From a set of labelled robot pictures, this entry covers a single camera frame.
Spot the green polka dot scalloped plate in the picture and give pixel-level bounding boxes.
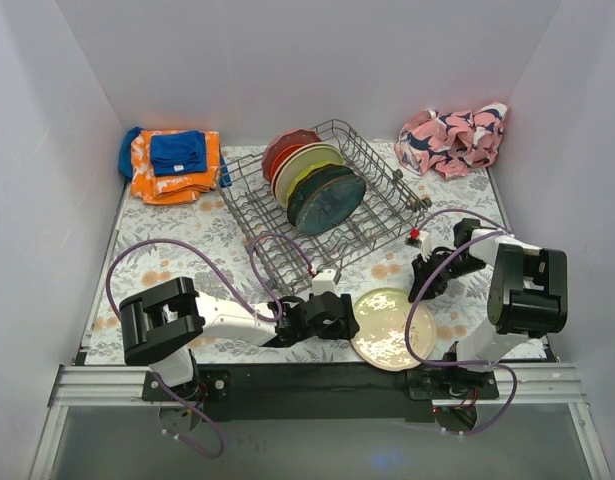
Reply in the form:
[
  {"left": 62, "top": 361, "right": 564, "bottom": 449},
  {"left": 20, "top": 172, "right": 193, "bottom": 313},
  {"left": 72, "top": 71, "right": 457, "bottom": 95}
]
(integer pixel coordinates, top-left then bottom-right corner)
[{"left": 285, "top": 162, "right": 349, "bottom": 211}]

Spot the grey wire dish rack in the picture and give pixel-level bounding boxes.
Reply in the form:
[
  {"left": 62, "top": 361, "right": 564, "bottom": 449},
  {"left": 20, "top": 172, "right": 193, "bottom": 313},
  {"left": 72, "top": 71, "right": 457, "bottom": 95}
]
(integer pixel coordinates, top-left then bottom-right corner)
[{"left": 215, "top": 118, "right": 432, "bottom": 296}]

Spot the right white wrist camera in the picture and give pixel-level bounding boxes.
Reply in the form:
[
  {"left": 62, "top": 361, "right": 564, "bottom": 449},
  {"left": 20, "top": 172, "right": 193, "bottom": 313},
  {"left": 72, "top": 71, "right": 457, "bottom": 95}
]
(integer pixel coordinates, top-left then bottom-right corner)
[{"left": 405, "top": 228, "right": 432, "bottom": 261}]

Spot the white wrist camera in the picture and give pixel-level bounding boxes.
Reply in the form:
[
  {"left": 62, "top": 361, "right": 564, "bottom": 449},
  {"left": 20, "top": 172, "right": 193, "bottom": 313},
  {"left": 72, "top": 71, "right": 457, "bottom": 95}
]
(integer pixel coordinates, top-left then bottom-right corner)
[
  {"left": 312, "top": 268, "right": 339, "bottom": 295},
  {"left": 405, "top": 228, "right": 432, "bottom": 261}
]

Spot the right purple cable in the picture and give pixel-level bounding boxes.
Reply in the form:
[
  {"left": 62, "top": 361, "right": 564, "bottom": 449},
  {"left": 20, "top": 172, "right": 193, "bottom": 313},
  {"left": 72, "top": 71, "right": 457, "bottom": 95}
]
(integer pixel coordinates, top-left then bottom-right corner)
[{"left": 404, "top": 208, "right": 519, "bottom": 435}]

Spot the blue folded towel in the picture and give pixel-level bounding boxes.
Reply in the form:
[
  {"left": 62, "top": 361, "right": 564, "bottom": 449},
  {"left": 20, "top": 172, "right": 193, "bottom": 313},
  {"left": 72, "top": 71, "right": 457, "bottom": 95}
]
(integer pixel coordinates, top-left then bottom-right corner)
[{"left": 149, "top": 131, "right": 207, "bottom": 177}]

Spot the cream green plate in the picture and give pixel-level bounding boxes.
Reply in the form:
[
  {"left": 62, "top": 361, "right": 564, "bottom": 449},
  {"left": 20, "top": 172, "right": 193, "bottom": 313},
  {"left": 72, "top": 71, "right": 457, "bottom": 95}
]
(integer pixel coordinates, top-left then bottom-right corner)
[{"left": 351, "top": 288, "right": 436, "bottom": 372}]

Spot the orange patterned cloth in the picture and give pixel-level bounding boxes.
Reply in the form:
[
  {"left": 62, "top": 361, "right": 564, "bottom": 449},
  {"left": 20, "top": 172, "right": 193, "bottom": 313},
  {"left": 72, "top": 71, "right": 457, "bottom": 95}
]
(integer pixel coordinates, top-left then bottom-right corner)
[{"left": 130, "top": 130, "right": 220, "bottom": 205}]

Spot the pink and green branch plate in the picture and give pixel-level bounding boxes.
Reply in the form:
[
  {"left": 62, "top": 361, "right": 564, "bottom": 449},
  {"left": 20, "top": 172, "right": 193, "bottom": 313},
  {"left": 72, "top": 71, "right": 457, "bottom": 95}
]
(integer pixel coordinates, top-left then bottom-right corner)
[{"left": 272, "top": 142, "right": 344, "bottom": 208}]

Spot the pink navy floral cloth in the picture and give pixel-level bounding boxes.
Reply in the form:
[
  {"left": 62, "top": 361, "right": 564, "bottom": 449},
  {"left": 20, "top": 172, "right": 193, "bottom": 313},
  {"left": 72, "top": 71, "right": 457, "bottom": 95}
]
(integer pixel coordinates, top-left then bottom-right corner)
[{"left": 394, "top": 102, "right": 508, "bottom": 180}]

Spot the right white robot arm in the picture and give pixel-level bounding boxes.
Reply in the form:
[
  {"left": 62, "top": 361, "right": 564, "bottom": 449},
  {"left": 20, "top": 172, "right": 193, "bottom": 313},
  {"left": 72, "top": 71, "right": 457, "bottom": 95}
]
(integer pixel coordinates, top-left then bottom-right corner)
[{"left": 405, "top": 218, "right": 568, "bottom": 398}]

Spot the dark teal plate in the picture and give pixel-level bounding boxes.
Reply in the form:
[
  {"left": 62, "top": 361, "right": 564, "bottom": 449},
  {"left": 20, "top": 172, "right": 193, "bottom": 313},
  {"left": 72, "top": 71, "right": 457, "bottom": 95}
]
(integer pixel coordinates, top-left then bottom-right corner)
[
  {"left": 287, "top": 165, "right": 357, "bottom": 226},
  {"left": 296, "top": 176, "right": 366, "bottom": 235}
]

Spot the floral table mat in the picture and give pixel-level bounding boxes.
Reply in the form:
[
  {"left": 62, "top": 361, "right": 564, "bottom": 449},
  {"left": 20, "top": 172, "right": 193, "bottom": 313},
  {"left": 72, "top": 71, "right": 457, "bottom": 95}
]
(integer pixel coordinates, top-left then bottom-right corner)
[{"left": 112, "top": 170, "right": 503, "bottom": 363}]

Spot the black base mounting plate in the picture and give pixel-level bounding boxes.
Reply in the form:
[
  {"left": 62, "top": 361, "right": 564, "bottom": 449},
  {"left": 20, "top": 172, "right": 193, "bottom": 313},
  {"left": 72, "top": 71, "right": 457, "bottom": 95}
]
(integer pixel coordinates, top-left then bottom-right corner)
[{"left": 173, "top": 363, "right": 499, "bottom": 423}]

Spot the aluminium frame rail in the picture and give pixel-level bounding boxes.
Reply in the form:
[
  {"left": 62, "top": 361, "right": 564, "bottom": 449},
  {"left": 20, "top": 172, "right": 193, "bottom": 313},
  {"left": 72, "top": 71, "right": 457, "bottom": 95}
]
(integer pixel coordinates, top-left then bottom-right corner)
[{"left": 29, "top": 363, "right": 611, "bottom": 479}]

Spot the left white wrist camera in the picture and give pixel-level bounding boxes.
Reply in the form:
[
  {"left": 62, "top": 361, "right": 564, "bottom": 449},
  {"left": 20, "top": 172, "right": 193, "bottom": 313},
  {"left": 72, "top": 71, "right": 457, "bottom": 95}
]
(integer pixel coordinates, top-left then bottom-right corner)
[{"left": 312, "top": 268, "right": 339, "bottom": 295}]

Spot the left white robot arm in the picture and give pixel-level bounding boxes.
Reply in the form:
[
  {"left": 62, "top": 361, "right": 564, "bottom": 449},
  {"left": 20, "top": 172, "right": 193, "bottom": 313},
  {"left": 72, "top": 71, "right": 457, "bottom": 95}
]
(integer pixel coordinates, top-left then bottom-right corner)
[{"left": 119, "top": 277, "right": 360, "bottom": 400}]

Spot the orange plate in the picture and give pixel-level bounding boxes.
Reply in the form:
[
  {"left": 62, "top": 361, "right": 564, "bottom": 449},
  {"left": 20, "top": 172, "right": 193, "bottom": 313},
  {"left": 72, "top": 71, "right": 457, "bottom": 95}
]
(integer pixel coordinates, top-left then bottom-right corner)
[{"left": 270, "top": 144, "right": 303, "bottom": 186}]

